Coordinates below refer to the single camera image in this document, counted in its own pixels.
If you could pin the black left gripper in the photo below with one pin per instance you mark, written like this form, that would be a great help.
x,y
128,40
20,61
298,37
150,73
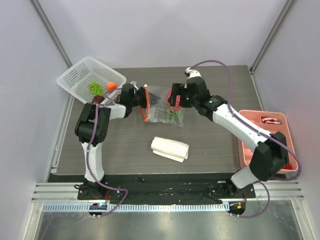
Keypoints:
x,y
142,92

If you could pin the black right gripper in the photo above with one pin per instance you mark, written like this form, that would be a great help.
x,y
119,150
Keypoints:
x,y
175,92

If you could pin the clear zip top bag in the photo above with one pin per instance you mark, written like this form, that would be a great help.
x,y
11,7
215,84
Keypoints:
x,y
162,113

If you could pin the orange fake fruit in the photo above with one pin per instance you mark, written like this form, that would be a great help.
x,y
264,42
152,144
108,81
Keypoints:
x,y
110,86

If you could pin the dark purple fake fruit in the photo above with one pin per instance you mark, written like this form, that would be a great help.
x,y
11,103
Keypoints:
x,y
97,99

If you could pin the green fake grapes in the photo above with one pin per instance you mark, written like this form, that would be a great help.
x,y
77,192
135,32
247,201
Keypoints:
x,y
96,89

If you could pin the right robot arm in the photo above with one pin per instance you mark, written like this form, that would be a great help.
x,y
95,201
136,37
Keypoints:
x,y
269,150

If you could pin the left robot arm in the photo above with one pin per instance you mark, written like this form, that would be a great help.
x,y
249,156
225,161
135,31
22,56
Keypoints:
x,y
91,130

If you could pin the folded white cloth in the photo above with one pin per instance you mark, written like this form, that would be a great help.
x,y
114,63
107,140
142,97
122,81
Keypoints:
x,y
170,149

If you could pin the white perforated plastic basket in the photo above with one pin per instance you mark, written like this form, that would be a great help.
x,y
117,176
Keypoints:
x,y
89,78

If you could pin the red white item in tray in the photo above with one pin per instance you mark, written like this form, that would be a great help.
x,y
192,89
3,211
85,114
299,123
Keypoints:
x,y
270,120

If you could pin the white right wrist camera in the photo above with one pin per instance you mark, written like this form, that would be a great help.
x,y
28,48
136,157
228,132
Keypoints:
x,y
192,73

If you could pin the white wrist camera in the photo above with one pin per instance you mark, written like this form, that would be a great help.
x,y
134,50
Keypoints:
x,y
192,73
134,83

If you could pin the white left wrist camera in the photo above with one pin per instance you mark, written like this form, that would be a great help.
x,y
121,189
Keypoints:
x,y
134,83

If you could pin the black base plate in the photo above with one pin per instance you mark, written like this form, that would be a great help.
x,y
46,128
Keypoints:
x,y
165,189

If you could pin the white slotted cable duct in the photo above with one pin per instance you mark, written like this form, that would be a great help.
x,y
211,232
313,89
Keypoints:
x,y
96,207

